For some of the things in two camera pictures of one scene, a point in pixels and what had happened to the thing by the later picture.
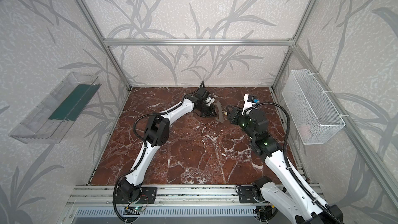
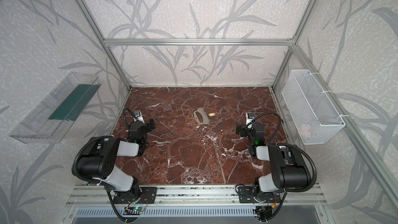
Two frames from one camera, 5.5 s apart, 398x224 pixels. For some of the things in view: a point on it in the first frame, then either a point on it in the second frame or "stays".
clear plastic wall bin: (49, 122) stays
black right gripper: (232, 115) → (245, 130)
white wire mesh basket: (314, 117) stays
